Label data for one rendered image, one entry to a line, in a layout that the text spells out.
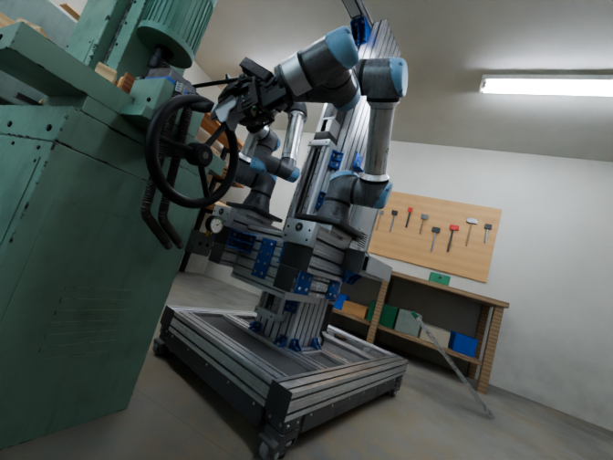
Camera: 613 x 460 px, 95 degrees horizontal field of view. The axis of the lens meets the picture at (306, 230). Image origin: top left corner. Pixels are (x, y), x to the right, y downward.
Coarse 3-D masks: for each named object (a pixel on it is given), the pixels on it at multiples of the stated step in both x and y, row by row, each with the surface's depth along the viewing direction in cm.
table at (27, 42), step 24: (24, 24) 54; (0, 48) 55; (24, 48) 55; (48, 48) 58; (24, 72) 64; (48, 72) 59; (72, 72) 62; (96, 72) 66; (48, 96) 75; (96, 96) 67; (120, 96) 71; (144, 120) 71; (216, 168) 103
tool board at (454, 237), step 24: (384, 216) 381; (408, 216) 368; (432, 216) 360; (456, 216) 350; (480, 216) 341; (384, 240) 374; (408, 240) 364; (432, 240) 352; (456, 240) 344; (480, 240) 335; (432, 264) 347; (456, 264) 338; (480, 264) 329
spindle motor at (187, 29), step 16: (160, 0) 88; (176, 0) 88; (192, 0) 91; (208, 0) 95; (144, 16) 88; (160, 16) 87; (176, 16) 88; (192, 16) 92; (208, 16) 98; (144, 32) 88; (160, 32) 87; (176, 32) 89; (192, 32) 93; (176, 48) 91; (192, 48) 95; (176, 64) 100
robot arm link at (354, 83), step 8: (352, 72) 61; (352, 80) 62; (320, 88) 66; (328, 88) 62; (336, 88) 62; (344, 88) 62; (352, 88) 64; (312, 96) 68; (320, 96) 67; (328, 96) 66; (336, 96) 65; (344, 96) 65; (352, 96) 66; (336, 104) 68; (344, 104) 68; (352, 104) 69
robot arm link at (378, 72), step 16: (368, 64) 93; (384, 64) 91; (400, 64) 90; (368, 80) 94; (384, 80) 92; (400, 80) 90; (368, 96) 98; (384, 96) 94; (400, 96) 95; (384, 112) 98; (384, 128) 100; (368, 144) 106; (384, 144) 103; (368, 160) 108; (384, 160) 106; (368, 176) 110; (384, 176) 109; (368, 192) 111; (384, 192) 109
